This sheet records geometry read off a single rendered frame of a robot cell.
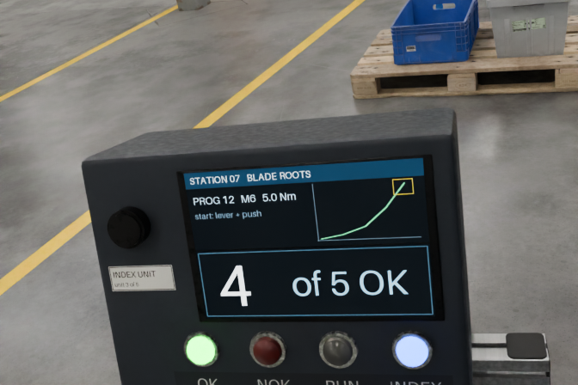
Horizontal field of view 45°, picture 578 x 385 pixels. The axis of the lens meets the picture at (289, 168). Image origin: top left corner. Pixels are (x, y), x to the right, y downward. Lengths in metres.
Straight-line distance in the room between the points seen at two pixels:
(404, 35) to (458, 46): 0.29
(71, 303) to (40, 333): 0.16
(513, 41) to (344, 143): 3.37
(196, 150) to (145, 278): 0.10
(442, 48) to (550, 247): 1.60
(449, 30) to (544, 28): 0.47
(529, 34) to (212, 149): 3.36
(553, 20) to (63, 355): 2.71
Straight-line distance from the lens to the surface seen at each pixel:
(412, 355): 0.48
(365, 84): 3.86
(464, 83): 3.76
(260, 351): 0.50
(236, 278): 0.49
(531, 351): 0.57
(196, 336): 0.51
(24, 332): 2.70
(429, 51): 3.84
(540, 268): 2.44
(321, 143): 0.45
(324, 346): 0.49
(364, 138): 0.44
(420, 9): 4.38
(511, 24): 3.76
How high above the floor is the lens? 1.44
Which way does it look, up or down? 26 degrees down
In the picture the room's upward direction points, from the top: 11 degrees counter-clockwise
